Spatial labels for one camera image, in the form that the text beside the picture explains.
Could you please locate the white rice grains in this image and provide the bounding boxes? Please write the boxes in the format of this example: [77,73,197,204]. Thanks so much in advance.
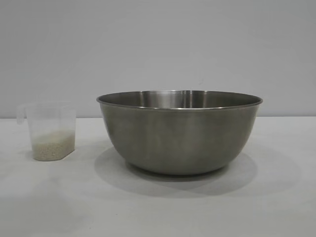
[33,130,75,161]

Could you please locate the clear plastic measuring cup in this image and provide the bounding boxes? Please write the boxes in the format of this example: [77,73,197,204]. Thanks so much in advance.
[16,101,76,161]

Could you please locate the stainless steel mixing bowl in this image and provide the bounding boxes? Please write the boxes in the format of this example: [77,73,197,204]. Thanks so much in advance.
[96,90,264,176]

